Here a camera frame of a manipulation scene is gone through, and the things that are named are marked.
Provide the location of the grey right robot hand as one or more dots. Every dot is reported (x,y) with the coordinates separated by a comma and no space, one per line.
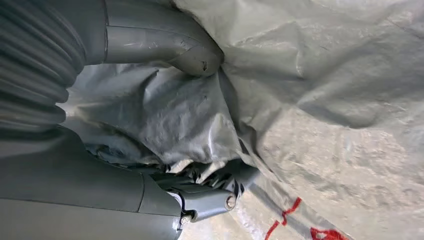
(66,185)

